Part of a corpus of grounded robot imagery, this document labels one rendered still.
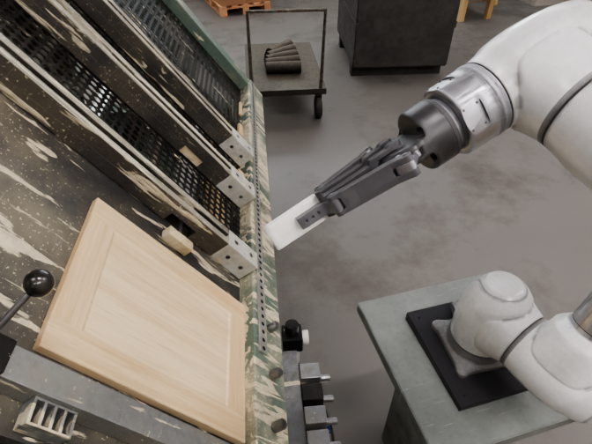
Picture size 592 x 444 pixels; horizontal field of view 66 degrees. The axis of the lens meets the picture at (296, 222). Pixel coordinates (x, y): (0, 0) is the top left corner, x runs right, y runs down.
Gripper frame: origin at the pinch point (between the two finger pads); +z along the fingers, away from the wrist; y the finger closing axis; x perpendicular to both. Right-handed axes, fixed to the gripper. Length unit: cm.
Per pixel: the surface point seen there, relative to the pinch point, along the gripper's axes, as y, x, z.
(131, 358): -30.4, 13.0, 37.4
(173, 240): -63, 4, 25
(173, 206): -67, -2, 21
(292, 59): -357, -23, -88
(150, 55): -112, -43, 6
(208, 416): -34, 33, 35
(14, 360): -13.9, -1.7, 42.5
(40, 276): -11.9, -9.5, 31.3
